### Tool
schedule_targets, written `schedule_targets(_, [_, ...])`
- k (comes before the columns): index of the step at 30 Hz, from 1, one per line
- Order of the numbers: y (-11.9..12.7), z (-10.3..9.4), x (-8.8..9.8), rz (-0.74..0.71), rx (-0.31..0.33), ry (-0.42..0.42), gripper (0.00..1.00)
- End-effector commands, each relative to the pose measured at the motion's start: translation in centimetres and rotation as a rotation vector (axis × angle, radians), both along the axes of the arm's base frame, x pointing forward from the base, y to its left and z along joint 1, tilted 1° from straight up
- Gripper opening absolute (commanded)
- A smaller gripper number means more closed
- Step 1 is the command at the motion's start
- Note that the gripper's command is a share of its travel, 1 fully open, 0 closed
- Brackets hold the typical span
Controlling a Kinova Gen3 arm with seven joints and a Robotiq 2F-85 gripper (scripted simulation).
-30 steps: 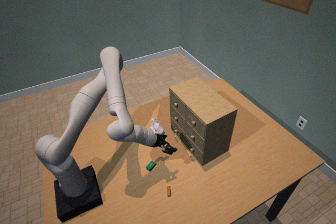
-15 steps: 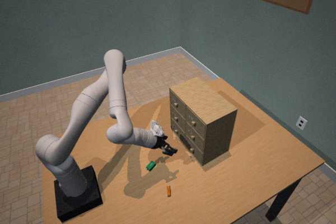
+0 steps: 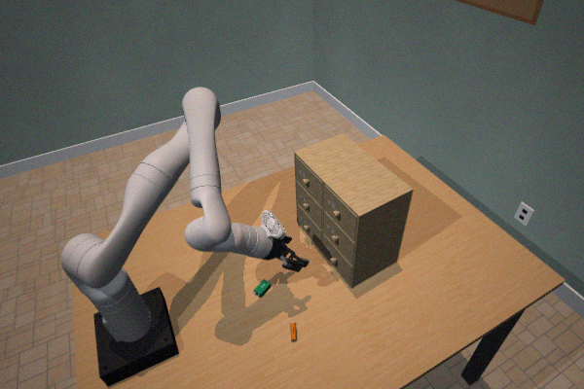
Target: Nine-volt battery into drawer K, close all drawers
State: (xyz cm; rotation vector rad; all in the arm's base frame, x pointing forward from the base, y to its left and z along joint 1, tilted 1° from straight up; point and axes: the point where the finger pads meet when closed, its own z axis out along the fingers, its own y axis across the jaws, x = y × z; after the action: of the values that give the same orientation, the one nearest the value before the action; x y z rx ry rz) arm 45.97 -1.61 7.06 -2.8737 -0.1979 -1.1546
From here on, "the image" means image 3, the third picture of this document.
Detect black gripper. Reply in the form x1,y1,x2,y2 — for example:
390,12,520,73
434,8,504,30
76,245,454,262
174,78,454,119
262,235,310,272

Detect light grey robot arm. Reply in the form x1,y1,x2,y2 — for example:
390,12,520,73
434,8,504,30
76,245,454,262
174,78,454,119
61,88,286,342

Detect wooden chest of drawers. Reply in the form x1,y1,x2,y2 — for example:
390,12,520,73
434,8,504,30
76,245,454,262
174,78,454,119
294,133,414,288

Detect green battery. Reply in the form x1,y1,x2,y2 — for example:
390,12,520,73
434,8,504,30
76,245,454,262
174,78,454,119
254,279,271,298

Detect orange battery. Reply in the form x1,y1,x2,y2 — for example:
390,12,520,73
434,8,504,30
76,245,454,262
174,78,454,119
290,322,297,341

